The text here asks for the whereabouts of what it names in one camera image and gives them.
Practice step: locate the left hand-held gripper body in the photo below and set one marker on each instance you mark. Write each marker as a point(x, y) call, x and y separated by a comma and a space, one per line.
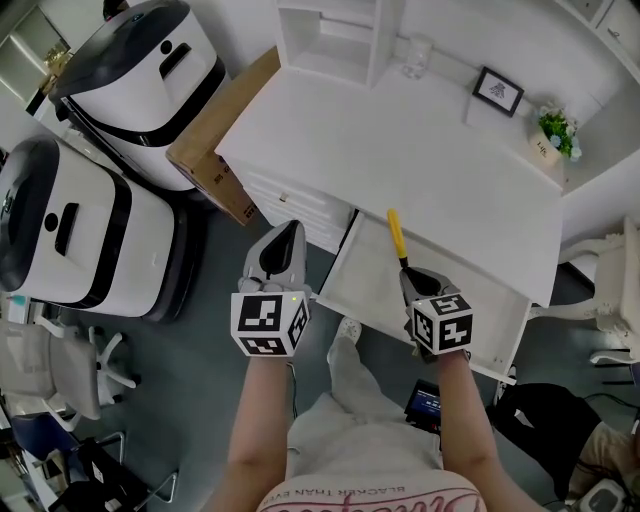
point(260, 320)

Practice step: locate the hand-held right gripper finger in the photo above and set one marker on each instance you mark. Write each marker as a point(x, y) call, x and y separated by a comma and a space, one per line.
point(407, 290)
point(442, 287)

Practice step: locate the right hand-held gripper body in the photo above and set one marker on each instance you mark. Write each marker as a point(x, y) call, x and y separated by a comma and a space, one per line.
point(450, 327)

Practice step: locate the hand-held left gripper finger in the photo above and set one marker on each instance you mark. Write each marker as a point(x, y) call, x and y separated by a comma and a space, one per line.
point(255, 260)
point(297, 265)

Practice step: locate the white desk drawer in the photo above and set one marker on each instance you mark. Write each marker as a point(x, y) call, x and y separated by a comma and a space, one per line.
point(370, 300)

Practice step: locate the yellow marker pen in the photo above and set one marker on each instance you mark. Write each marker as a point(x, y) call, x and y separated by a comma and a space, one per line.
point(396, 235)

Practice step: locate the person's right forearm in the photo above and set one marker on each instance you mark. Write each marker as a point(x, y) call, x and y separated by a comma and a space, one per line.
point(462, 415)

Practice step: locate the person's left forearm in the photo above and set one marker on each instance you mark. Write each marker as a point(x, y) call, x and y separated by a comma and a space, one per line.
point(260, 420)

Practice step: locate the person's white shoe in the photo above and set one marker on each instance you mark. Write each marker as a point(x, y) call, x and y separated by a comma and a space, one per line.
point(348, 330)

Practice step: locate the black tablet screen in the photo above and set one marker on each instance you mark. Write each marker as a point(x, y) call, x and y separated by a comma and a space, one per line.
point(425, 405)

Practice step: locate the person's light grey trousers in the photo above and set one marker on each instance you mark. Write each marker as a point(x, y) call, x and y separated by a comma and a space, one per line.
point(365, 400)

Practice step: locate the brown cardboard box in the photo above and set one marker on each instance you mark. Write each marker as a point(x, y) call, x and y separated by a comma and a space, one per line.
point(220, 150)

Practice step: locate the black bag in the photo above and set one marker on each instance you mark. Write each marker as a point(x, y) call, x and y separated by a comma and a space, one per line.
point(540, 425)

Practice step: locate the white desk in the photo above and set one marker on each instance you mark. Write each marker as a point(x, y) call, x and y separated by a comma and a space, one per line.
point(400, 150)

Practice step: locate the white ornate vanity table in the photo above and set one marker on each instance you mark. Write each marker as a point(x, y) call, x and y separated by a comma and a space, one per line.
point(610, 280)

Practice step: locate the white and black robot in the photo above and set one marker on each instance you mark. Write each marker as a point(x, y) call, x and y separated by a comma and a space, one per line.
point(90, 235)
point(145, 70)

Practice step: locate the person's white printed shirt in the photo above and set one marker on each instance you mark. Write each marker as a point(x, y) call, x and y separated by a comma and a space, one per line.
point(370, 492)

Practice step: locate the small potted plant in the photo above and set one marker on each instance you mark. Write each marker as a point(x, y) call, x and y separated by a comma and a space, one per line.
point(555, 132)

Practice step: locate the grey office chair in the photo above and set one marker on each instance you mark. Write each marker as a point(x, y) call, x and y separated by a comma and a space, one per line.
point(45, 365)

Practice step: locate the white and grey device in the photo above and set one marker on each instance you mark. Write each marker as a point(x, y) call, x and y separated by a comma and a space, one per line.
point(602, 495)

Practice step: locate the clear glass jar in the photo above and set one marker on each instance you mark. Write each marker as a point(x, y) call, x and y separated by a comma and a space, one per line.
point(416, 57)

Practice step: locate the black picture frame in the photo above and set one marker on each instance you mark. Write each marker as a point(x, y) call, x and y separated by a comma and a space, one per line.
point(498, 91)

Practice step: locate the black metal-frame chair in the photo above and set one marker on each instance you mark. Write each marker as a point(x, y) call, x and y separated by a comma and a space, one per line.
point(90, 475)

